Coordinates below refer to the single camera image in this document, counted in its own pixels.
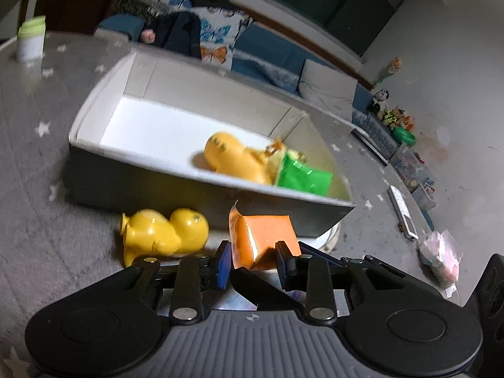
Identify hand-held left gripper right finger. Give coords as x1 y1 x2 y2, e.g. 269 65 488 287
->
274 240 395 326

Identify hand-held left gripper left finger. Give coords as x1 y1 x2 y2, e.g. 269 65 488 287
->
117 241 233 326

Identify orange packet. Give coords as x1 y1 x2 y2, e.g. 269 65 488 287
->
228 201 298 271

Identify white cardboard box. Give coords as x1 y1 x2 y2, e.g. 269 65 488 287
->
68 49 357 241

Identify black packet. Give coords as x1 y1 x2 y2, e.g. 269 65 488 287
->
231 267 305 312

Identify pale purple printed packet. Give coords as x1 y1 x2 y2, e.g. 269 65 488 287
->
220 289 308 312

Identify white round lid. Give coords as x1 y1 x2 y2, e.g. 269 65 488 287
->
315 222 341 252

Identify pink white plastic bag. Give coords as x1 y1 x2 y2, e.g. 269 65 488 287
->
418 230 462 288

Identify yellow duck toy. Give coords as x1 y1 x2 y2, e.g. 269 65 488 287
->
203 131 277 185
120 207 210 268

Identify green packet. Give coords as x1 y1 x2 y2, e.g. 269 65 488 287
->
275 155 334 198

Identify small yellow orange toy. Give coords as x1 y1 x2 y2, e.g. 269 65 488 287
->
265 135 308 175

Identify small printed box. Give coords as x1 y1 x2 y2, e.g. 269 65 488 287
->
411 183 437 212

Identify clear plastic storage bin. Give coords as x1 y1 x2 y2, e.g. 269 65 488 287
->
389 145 436 190

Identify grey striped blanket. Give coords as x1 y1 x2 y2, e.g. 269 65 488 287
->
350 109 399 159

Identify green bowl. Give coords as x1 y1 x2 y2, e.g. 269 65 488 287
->
393 126 417 146

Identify grey cushion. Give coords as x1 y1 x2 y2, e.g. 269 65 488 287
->
298 59 359 121

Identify orange plush toys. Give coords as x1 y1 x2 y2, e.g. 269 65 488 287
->
377 106 416 131

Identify panda plush toy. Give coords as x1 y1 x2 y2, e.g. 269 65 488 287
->
366 88 393 113

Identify blue sofa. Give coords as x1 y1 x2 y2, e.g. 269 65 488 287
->
94 13 403 160

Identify grey star-print tablecloth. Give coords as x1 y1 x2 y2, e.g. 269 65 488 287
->
0 31 475 378

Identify orange green plush toy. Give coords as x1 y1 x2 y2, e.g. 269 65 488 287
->
375 57 403 86

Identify butterfly print pillow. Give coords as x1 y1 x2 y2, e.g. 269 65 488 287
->
157 0 253 74

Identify black clothing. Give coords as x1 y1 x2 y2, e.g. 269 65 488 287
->
151 0 238 60

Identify white bottle with green lid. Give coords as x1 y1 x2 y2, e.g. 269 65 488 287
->
16 15 47 64

